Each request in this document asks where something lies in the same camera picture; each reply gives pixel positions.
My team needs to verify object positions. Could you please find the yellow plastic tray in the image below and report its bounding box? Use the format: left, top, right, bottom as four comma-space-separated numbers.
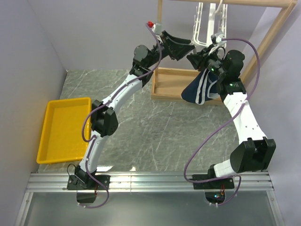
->
36, 97, 91, 164

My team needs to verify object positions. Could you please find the purple cable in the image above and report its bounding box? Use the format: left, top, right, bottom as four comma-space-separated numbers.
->
79, 23, 163, 209
183, 38, 261, 207

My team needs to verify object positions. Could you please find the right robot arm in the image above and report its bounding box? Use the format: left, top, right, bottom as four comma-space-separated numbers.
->
187, 48, 276, 188

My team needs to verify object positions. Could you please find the navy blue underwear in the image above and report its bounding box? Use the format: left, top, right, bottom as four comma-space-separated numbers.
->
181, 69, 220, 105

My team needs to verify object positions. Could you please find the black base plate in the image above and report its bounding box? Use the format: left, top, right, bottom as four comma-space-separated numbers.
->
191, 174, 235, 190
67, 175, 111, 190

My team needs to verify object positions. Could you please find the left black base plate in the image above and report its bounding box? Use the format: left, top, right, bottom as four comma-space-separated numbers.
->
67, 175, 111, 190

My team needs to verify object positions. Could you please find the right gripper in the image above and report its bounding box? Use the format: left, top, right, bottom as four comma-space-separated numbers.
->
186, 44, 227, 80

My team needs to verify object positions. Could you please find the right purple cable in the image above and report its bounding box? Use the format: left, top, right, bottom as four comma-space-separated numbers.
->
183, 38, 261, 207

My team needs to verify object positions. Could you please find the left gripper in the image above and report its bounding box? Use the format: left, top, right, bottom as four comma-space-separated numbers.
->
146, 32, 195, 69

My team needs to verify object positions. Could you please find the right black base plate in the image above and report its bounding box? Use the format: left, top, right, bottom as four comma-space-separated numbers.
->
191, 174, 235, 190

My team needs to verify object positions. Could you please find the aluminium rail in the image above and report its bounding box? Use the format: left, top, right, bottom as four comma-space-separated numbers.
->
25, 171, 274, 193

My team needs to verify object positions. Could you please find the white clip hanger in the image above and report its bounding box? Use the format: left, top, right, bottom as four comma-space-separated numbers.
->
191, 0, 228, 48

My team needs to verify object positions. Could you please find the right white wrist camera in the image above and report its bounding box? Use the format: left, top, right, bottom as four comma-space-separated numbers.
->
209, 31, 227, 54

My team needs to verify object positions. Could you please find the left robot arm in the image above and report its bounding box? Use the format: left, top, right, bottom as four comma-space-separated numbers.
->
72, 31, 194, 189

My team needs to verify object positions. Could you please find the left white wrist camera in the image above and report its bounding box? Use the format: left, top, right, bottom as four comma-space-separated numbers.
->
146, 21, 162, 35

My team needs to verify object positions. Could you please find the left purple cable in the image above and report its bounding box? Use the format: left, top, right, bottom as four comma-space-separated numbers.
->
79, 23, 163, 209

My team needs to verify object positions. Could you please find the wooden hanging rack frame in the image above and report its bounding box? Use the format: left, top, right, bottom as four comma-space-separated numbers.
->
150, 0, 297, 105

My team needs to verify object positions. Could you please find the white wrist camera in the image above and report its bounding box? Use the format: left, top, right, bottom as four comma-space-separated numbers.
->
209, 31, 227, 54
146, 21, 162, 35

